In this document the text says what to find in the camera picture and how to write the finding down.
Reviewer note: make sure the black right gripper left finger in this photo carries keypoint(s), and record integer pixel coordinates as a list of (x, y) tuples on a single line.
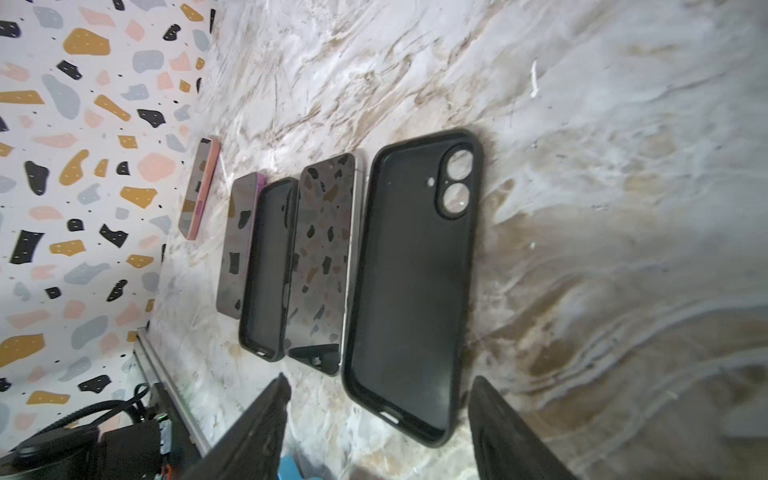
[(251, 448)]

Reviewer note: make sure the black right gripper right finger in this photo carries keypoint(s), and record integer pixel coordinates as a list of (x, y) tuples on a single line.
[(503, 444)]

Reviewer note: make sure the black phone case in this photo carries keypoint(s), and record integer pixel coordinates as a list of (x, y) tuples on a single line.
[(266, 294), (402, 359)]

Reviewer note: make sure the large black phone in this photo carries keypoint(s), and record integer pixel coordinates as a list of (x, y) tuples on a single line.
[(242, 205)]

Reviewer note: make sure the blue toy car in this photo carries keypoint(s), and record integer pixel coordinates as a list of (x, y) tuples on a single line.
[(289, 470)]

